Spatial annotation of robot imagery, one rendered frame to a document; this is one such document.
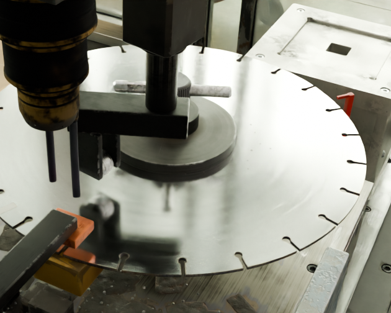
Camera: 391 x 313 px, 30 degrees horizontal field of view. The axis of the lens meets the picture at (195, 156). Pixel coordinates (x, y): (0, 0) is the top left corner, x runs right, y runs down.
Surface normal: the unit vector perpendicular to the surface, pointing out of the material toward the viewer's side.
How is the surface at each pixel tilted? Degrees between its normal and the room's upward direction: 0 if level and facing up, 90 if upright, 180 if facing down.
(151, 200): 0
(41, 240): 0
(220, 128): 5
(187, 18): 90
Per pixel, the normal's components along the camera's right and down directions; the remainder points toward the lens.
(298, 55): 0.06, -0.81
